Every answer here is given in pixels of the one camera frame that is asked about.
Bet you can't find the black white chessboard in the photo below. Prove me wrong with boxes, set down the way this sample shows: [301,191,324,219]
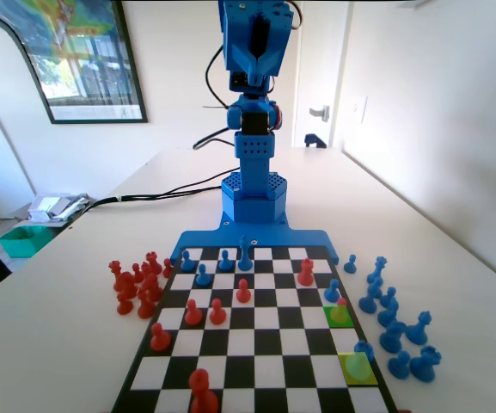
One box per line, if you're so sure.
[109,245,400,413]

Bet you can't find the white door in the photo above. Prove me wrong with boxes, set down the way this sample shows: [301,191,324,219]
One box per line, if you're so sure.
[292,0,354,149]

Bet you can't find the red white black servo wires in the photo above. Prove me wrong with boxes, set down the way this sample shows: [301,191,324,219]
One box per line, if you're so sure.
[291,1,306,32]

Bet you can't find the blue base plate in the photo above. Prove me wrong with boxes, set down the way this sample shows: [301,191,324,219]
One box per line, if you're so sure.
[170,213,340,266]

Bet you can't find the pile of papers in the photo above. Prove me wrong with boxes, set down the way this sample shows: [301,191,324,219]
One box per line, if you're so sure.
[14,192,99,230]

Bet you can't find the black camera cable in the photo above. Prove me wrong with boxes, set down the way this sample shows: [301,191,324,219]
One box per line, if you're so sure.
[192,42,236,151]

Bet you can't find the blue chess rook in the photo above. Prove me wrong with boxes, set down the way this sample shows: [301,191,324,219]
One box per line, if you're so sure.
[345,339,376,384]
[409,345,443,384]

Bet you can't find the white light switch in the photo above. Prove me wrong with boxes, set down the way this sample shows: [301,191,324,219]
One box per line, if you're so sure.
[353,95,370,126]

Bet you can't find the blue tall piece back row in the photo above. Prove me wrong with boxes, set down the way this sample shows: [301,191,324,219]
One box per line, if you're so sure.
[236,234,252,272]

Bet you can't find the small blue printed part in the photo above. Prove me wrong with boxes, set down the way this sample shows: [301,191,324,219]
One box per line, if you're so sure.
[303,133,328,150]

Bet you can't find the black framed poster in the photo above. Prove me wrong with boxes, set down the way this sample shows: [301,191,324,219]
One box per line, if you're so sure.
[0,0,150,126]

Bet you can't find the metal door lever handle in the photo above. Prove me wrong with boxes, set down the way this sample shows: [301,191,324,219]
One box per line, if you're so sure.
[309,104,331,124]

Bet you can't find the red king chess piece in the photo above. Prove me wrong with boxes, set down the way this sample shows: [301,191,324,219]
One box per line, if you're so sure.
[187,367,221,413]

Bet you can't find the red crowned chess piece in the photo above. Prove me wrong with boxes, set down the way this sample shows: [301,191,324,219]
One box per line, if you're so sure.
[297,256,315,287]
[108,259,137,299]

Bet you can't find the green plastic box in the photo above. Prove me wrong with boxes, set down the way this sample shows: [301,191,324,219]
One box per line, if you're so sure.
[0,225,52,260]

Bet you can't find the black table cable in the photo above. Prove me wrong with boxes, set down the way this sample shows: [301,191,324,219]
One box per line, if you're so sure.
[70,183,224,216]
[70,168,242,216]

